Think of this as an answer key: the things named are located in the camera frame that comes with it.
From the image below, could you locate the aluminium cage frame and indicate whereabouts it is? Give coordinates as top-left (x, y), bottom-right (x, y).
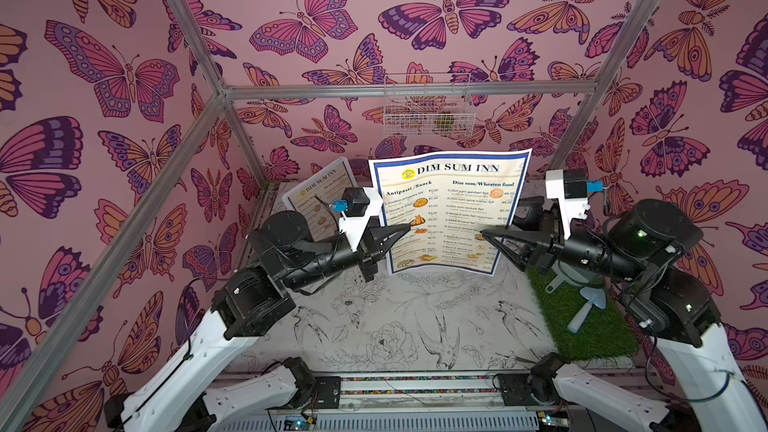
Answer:
top-left (0, 0), bottom-right (688, 432)

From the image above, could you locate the green succulent plant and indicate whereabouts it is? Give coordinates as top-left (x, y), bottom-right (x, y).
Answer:
top-left (434, 113), bottom-right (456, 135)

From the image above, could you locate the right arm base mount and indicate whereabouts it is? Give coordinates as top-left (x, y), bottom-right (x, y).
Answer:
top-left (494, 373), bottom-right (560, 406)

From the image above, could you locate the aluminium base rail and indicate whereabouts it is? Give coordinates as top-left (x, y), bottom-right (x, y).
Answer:
top-left (161, 368), bottom-right (673, 432)

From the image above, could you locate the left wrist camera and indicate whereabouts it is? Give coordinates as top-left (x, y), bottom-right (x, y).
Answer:
top-left (331, 187), bottom-right (383, 250)

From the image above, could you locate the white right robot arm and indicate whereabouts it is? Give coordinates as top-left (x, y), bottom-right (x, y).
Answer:
top-left (481, 199), bottom-right (767, 431)

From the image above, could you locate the green artificial grass mat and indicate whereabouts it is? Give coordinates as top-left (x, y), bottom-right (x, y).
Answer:
top-left (526, 266), bottom-right (640, 362)

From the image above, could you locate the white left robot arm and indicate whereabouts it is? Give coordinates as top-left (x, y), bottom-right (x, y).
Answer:
top-left (104, 210), bottom-right (411, 431)

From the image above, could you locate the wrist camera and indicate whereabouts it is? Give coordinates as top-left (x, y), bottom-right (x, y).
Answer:
top-left (545, 169), bottom-right (604, 240)
top-left (331, 187), bottom-right (383, 250)

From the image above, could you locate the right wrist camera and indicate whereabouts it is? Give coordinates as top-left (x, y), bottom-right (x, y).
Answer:
top-left (545, 169), bottom-right (604, 240)

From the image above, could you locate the white cutting board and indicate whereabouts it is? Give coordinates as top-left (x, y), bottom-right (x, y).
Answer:
top-left (281, 155), bottom-right (361, 244)

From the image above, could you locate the white wire rack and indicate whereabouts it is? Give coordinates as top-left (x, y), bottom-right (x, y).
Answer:
top-left (381, 73), bottom-right (476, 140)

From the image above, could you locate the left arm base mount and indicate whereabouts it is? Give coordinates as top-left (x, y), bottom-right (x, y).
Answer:
top-left (284, 376), bottom-right (342, 410)

